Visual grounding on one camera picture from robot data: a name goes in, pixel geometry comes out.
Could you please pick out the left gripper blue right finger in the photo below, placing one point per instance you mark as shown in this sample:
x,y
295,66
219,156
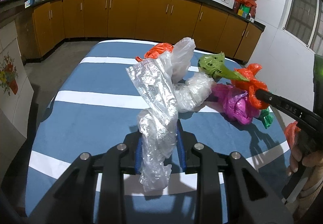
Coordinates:
x,y
180,147

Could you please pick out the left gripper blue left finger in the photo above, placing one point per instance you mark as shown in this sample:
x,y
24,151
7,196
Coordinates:
x,y
138,156

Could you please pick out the clear bubble wrap sheet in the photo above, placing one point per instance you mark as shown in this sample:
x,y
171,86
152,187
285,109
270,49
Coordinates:
x,y
157,124

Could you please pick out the small green bag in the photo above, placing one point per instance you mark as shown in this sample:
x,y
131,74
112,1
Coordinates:
x,y
266,118

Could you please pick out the clear white plastic bag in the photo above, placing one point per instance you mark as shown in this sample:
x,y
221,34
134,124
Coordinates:
x,y
191,92

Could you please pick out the magenta plastic bag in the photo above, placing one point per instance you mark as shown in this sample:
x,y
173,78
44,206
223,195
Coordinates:
x,y
235,103

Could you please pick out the red bag top cluster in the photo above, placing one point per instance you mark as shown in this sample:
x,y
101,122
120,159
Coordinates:
x,y
252,85

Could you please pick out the green paw print bag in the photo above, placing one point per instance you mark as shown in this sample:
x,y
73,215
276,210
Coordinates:
x,y
213,65

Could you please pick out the small red bag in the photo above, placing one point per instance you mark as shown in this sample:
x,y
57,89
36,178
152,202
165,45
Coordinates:
x,y
156,51

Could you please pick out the red lined trash basket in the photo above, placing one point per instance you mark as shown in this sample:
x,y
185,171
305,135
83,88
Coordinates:
x,y
291,132

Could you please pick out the orange lower kitchen cabinets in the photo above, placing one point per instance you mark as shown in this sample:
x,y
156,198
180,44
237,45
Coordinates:
x,y
44,26

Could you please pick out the person's right hand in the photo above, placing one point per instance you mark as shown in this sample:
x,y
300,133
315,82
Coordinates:
x,y
313,160

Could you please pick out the blue white striped tablecloth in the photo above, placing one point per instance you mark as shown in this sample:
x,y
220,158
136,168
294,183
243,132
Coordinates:
x,y
98,106

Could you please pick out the barred window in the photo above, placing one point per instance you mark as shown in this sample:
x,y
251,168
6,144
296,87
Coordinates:
x,y
304,22

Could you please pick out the red bag with boxes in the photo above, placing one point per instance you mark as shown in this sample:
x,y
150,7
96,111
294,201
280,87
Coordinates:
x,y
245,8

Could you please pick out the white flower painted cabinet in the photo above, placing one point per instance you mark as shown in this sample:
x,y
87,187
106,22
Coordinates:
x,y
16,90

